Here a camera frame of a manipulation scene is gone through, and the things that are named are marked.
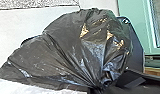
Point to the black trash bag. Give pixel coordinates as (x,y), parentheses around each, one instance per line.
(72,53)

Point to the green glass door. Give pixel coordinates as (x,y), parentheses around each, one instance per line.
(142,26)

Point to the shiny base bolt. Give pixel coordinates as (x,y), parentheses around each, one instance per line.
(126,21)

